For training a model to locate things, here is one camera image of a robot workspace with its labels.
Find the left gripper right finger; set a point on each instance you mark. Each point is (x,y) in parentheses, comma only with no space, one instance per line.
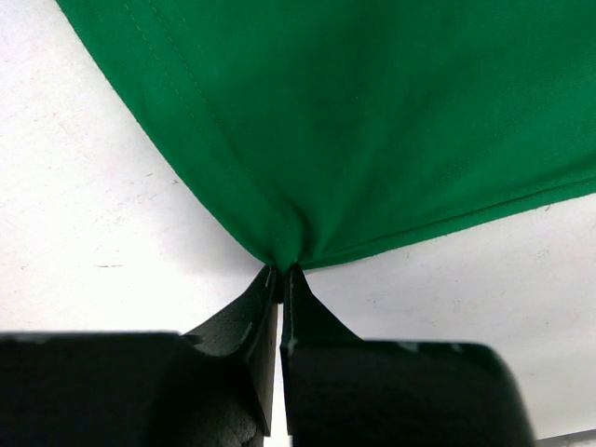
(341,390)

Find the green t-shirt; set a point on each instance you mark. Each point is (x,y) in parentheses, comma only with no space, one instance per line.
(323,132)

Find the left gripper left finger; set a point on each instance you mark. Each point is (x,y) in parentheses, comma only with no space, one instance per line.
(211,386)

